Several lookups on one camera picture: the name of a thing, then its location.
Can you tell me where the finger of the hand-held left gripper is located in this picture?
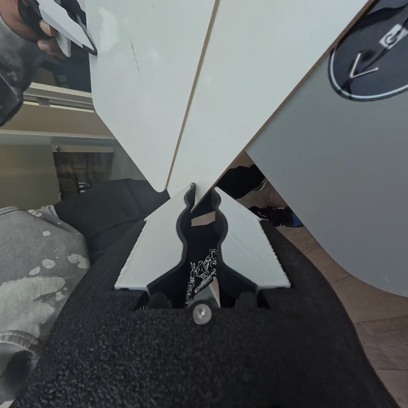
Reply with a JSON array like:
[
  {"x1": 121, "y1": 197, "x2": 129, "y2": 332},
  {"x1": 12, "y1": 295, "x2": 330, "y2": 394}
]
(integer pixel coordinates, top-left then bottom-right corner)
[{"x1": 37, "y1": 0, "x2": 98, "y2": 58}]

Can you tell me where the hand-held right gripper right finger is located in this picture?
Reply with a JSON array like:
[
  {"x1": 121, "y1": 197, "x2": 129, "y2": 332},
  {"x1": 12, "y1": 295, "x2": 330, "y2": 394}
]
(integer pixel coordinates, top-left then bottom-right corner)
[{"x1": 210, "y1": 186, "x2": 292, "y2": 291}]

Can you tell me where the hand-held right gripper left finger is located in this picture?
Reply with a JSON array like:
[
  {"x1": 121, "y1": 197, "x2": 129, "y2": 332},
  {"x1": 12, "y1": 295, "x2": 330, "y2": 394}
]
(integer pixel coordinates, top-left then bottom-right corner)
[{"x1": 114, "y1": 183, "x2": 196, "y2": 291}]

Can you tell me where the white rounded board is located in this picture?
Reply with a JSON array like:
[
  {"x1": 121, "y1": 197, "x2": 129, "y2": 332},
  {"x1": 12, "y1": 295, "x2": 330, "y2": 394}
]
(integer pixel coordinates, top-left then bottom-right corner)
[
  {"x1": 85, "y1": 0, "x2": 221, "y2": 193},
  {"x1": 166, "y1": 0, "x2": 378, "y2": 212}
]

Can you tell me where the person's left forearm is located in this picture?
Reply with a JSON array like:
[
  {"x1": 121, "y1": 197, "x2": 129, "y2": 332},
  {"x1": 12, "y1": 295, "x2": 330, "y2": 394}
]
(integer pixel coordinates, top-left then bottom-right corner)
[{"x1": 0, "y1": 16, "x2": 48, "y2": 128}]

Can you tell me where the black round desk grommet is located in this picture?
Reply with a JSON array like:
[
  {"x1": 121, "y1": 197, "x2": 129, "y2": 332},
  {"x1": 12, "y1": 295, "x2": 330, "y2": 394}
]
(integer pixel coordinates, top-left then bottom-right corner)
[{"x1": 328, "y1": 0, "x2": 408, "y2": 102}]

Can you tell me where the person's left hand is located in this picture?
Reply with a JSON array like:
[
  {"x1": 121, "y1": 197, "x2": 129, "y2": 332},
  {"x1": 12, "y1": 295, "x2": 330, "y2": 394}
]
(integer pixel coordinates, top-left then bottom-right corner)
[{"x1": 0, "y1": 0, "x2": 64, "y2": 59}]

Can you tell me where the black and blue shoe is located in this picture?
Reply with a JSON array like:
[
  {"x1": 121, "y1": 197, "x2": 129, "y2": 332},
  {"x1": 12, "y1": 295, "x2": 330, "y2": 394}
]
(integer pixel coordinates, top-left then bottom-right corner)
[
  {"x1": 249, "y1": 205, "x2": 303, "y2": 228},
  {"x1": 217, "y1": 164, "x2": 268, "y2": 200}
]

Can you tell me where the black cloth with white print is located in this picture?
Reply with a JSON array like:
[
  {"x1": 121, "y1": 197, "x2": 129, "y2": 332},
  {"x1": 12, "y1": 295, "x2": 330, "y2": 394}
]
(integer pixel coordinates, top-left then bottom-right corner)
[{"x1": 183, "y1": 220, "x2": 224, "y2": 309}]

